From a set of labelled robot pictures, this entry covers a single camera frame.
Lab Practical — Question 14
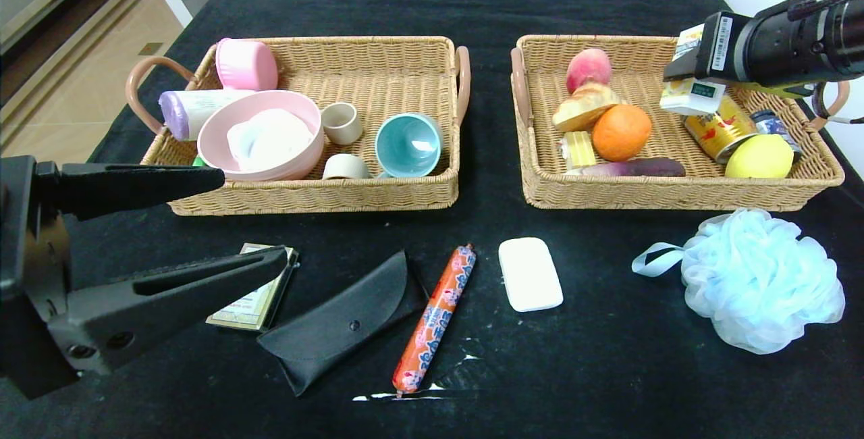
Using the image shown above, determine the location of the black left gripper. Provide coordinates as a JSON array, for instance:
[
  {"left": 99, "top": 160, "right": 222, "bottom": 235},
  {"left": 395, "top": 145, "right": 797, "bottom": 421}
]
[{"left": 0, "top": 155, "right": 269, "bottom": 401}]

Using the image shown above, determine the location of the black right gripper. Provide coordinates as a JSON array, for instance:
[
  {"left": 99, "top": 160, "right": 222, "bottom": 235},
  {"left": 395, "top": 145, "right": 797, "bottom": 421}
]
[{"left": 663, "top": 10, "right": 803, "bottom": 86}]

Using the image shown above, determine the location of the white drink carton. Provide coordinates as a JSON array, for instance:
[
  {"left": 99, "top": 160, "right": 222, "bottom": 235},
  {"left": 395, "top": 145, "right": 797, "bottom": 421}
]
[{"left": 660, "top": 24, "right": 727, "bottom": 116}]

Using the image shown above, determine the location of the light blue bath loofah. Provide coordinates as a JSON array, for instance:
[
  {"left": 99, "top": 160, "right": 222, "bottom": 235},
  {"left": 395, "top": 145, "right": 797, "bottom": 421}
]
[{"left": 632, "top": 208, "right": 846, "bottom": 356}]

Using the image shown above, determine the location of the white soap bar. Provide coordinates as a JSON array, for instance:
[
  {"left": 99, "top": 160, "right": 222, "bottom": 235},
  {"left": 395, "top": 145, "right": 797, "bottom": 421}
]
[{"left": 498, "top": 237, "right": 564, "bottom": 313}]

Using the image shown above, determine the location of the wicker basket holding food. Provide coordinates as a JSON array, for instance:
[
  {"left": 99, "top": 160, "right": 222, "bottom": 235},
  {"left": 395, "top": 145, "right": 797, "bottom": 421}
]
[{"left": 511, "top": 34, "right": 850, "bottom": 211}]

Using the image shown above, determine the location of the wicker basket holding tableware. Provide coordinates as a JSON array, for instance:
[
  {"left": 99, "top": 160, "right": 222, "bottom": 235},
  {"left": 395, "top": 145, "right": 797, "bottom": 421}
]
[{"left": 126, "top": 36, "right": 472, "bottom": 217}]

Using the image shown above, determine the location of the gold drink can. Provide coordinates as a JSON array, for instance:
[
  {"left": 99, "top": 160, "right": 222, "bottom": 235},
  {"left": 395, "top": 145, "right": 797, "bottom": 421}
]
[{"left": 683, "top": 95, "right": 758, "bottom": 165}]

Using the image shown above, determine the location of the large orange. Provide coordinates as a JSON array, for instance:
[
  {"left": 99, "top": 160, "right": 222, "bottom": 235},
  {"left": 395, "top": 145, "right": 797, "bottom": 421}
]
[{"left": 592, "top": 104, "right": 653, "bottom": 163}]

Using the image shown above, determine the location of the blue and white can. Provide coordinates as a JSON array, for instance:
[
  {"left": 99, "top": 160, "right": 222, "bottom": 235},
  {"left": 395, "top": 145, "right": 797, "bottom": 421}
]
[{"left": 751, "top": 109, "right": 804, "bottom": 158}]

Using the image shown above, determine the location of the pink peach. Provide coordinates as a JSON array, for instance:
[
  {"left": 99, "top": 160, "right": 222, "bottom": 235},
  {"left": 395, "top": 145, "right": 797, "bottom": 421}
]
[{"left": 566, "top": 48, "right": 612, "bottom": 95}]

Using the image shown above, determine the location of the purple sweet potato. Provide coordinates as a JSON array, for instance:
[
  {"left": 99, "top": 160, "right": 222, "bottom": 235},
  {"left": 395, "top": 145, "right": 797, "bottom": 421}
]
[{"left": 567, "top": 157, "right": 686, "bottom": 178}]

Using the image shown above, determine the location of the yellow lemon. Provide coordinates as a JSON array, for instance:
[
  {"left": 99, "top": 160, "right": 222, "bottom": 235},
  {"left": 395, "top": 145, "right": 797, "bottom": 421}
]
[{"left": 724, "top": 134, "right": 794, "bottom": 180}]

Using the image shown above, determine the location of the bread slice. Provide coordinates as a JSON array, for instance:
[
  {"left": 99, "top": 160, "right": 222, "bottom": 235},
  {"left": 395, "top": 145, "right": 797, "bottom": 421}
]
[{"left": 552, "top": 82, "right": 623, "bottom": 132}]

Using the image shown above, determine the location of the yellow cheese block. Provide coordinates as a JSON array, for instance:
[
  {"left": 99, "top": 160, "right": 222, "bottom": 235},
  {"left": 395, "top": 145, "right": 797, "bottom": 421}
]
[{"left": 560, "top": 131, "right": 598, "bottom": 170}]

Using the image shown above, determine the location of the gold bordered card box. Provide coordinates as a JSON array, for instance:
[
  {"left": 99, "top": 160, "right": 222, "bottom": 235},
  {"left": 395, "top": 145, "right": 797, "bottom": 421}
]
[{"left": 206, "top": 243, "right": 300, "bottom": 332}]

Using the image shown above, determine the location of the pink bowl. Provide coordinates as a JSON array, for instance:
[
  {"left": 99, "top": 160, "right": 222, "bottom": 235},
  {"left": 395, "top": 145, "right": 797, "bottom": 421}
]
[{"left": 197, "top": 90, "right": 325, "bottom": 182}]

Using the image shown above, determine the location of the white bottle with purple cap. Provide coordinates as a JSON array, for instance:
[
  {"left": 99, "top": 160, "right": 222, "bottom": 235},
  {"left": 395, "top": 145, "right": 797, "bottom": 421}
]
[{"left": 159, "top": 89, "right": 256, "bottom": 142}]

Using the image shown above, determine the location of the black glasses case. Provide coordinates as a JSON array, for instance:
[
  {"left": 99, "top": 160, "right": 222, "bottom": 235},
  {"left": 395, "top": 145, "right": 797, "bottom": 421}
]
[{"left": 256, "top": 250, "right": 431, "bottom": 397}]

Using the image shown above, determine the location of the pink plastic cup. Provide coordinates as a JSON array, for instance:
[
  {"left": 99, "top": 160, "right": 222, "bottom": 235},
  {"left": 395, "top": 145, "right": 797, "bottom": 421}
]
[{"left": 215, "top": 38, "right": 279, "bottom": 92}]

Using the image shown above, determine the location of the beige small cup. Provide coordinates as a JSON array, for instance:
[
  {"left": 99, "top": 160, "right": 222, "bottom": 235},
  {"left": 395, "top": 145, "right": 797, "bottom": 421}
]
[
  {"left": 323, "top": 154, "right": 371, "bottom": 180},
  {"left": 321, "top": 102, "right": 364, "bottom": 146}
]

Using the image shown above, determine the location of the teal mug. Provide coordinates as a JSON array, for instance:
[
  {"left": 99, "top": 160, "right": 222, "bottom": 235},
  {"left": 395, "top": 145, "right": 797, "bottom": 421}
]
[{"left": 375, "top": 113, "right": 444, "bottom": 179}]

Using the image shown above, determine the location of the orange wrapped sausage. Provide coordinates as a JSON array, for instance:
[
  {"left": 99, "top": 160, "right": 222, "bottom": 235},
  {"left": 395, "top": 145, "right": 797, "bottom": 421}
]
[{"left": 393, "top": 244, "right": 477, "bottom": 396}]

